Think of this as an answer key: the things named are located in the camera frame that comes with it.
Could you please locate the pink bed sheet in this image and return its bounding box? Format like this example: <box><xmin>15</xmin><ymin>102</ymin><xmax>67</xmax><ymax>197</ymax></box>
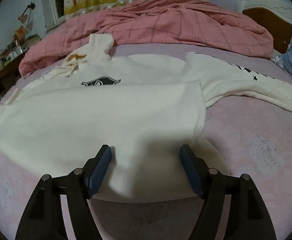
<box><xmin>0</xmin><ymin>42</ymin><xmax>292</xmax><ymax>240</ymax></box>

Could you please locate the white zip hoodie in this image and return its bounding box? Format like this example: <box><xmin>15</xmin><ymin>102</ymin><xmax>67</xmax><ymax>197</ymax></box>
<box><xmin>0</xmin><ymin>34</ymin><xmax>292</xmax><ymax>203</ymax></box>

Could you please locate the pink desk lamp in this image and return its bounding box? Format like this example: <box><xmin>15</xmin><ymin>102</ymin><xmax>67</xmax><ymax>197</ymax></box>
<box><xmin>17</xmin><ymin>2</ymin><xmax>35</xmax><ymax>23</ymax></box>

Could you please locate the dark wooden desk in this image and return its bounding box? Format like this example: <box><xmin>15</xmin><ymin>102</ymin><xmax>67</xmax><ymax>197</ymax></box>
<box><xmin>0</xmin><ymin>53</ymin><xmax>25</xmax><ymax>101</ymax></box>

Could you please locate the window frame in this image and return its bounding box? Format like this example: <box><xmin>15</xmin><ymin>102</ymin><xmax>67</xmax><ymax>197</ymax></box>
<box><xmin>41</xmin><ymin>0</ymin><xmax>65</xmax><ymax>31</ymax></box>

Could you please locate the white carved headboard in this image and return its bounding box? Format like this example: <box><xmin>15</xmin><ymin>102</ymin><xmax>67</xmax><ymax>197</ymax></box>
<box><xmin>237</xmin><ymin>0</ymin><xmax>292</xmax><ymax>54</ymax></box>

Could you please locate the pink plaid quilt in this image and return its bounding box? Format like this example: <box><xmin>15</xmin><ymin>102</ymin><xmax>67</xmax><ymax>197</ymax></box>
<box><xmin>19</xmin><ymin>0</ymin><xmax>273</xmax><ymax>78</ymax></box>

